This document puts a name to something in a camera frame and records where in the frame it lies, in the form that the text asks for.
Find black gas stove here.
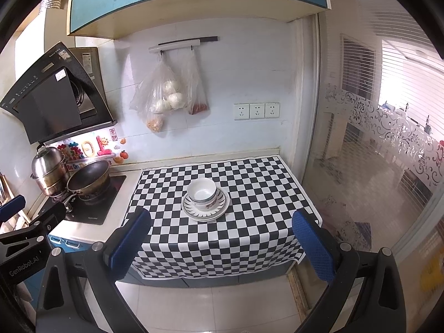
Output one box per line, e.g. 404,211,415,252
49,174,127,225

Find white bowl with floral print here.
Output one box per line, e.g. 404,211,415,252
190,196,219,213

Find white plate with small print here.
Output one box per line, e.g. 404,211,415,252
181,187,230,223

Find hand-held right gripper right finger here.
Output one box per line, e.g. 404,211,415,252
291,210,406,333

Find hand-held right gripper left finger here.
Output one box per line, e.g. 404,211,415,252
36,206,152,333

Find black range hood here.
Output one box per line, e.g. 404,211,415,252
0,42,118,145

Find patterned glass sliding door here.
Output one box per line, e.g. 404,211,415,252
302,0,444,302

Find small clear plastic bag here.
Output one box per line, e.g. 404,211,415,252
180,50,210,116

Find patterned floor mat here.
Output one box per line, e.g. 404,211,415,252
317,194,373,250

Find white hood chimney cover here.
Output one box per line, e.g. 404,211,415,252
44,7,72,47

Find steel steamer pot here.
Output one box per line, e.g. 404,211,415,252
31,144,70,196

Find colourful wall stickers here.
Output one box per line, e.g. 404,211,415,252
57,128,129,172

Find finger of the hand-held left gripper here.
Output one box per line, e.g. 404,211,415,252
29,203,66,233
0,195,26,221

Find striped white plate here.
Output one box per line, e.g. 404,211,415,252
185,191,227,216

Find white wall hook rail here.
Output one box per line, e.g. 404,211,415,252
149,36,219,53

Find base cabinet handle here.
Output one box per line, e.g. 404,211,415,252
50,238,82,249

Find black white checkered cloth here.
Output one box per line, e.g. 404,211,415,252
121,156,322,280

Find dark frying pan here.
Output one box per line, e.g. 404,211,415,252
62,160,112,213

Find large clear plastic bag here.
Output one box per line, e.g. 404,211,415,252
130,55,184,132

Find white bowl with dark rim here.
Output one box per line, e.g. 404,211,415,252
187,178,218,205

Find blue wall cabinet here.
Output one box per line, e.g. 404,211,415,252
67,0,332,39

